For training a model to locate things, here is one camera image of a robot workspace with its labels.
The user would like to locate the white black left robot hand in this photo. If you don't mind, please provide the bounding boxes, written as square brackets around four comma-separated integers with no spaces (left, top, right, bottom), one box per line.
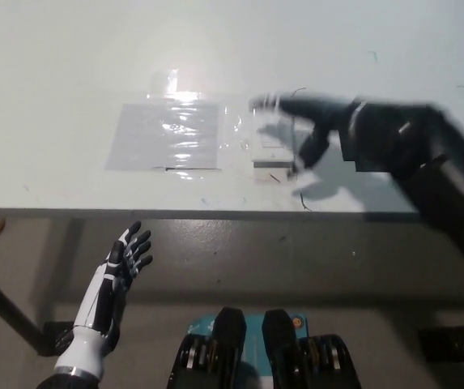
[53,220,154,376]

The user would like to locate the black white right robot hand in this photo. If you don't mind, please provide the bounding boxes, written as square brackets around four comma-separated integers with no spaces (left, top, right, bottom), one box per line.
[249,92,363,179]

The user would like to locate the white rocker wall switch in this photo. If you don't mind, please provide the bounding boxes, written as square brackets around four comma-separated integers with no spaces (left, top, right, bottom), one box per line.
[251,109,297,169]

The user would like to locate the black table foot plate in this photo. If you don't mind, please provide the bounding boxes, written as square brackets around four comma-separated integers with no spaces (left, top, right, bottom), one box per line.
[417,326,464,362]
[43,322,75,358]

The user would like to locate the black tape square patch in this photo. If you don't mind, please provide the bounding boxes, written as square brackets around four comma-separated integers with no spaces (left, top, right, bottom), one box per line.
[339,128,397,173]

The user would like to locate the black slanted table leg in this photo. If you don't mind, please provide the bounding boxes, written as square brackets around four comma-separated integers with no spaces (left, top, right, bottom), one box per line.
[0,257,45,357]

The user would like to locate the clear plastic sheet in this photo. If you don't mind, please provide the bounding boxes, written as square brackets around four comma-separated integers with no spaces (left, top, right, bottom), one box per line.
[104,103,220,172]

